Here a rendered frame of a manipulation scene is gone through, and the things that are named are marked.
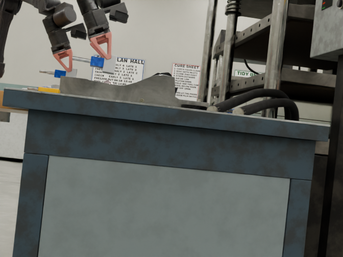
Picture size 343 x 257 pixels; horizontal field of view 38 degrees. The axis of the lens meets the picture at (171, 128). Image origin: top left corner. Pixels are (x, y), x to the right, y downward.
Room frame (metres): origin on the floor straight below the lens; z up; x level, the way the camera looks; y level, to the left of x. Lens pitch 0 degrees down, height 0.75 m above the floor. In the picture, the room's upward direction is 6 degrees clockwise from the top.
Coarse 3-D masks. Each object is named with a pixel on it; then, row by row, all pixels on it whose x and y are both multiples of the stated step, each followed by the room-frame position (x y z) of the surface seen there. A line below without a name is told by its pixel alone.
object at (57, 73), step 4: (72, 68) 1.80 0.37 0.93; (40, 72) 1.80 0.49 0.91; (44, 72) 1.80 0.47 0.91; (48, 72) 1.80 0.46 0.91; (52, 72) 1.80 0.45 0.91; (56, 72) 1.79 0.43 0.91; (60, 72) 1.79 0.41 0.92; (64, 72) 1.80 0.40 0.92; (68, 72) 1.79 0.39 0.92; (72, 72) 1.80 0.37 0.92; (76, 72) 1.80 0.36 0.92; (56, 76) 1.79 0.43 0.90; (60, 76) 1.79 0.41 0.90; (72, 76) 1.80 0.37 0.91; (76, 76) 1.84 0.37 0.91
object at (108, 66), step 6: (78, 60) 1.53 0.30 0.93; (84, 60) 1.54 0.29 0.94; (90, 60) 1.54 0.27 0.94; (96, 60) 1.53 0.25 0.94; (102, 60) 1.53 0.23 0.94; (108, 60) 1.53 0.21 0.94; (114, 60) 1.53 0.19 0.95; (90, 66) 1.56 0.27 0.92; (96, 66) 1.54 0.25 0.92; (102, 66) 1.53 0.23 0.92; (108, 66) 1.53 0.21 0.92; (114, 66) 1.53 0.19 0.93; (102, 72) 1.56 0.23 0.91; (108, 72) 1.54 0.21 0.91
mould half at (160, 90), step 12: (60, 84) 1.63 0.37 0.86; (72, 84) 1.63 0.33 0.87; (84, 84) 1.64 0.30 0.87; (96, 84) 1.65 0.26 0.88; (108, 84) 1.65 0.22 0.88; (132, 84) 1.67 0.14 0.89; (144, 84) 1.67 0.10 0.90; (156, 84) 1.68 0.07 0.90; (168, 84) 1.69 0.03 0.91; (96, 96) 1.65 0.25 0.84; (108, 96) 1.65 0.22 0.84; (120, 96) 1.66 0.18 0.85; (132, 96) 1.67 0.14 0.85; (144, 96) 1.67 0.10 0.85; (156, 96) 1.68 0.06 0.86; (168, 96) 1.69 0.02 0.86
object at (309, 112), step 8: (232, 96) 2.52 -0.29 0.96; (248, 104) 2.29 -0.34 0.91; (296, 104) 2.33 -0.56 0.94; (304, 104) 2.34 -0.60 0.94; (312, 104) 2.35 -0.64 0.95; (320, 104) 2.35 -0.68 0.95; (328, 104) 2.36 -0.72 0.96; (280, 112) 2.32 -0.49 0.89; (304, 112) 2.34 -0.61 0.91; (312, 112) 2.35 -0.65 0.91; (320, 112) 2.35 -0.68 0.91; (328, 112) 2.36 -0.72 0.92; (304, 120) 2.34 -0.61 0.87; (312, 120) 2.35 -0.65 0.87; (320, 120) 2.35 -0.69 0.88; (328, 120) 2.36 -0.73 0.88
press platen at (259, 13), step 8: (248, 0) 2.67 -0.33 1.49; (256, 0) 2.66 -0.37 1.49; (264, 0) 2.64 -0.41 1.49; (272, 0) 2.63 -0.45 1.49; (296, 0) 2.58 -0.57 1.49; (248, 8) 2.84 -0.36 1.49; (256, 8) 2.82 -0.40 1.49; (264, 8) 2.80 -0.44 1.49; (272, 8) 2.79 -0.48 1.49; (248, 16) 3.03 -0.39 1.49; (256, 16) 3.00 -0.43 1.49; (264, 16) 2.98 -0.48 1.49
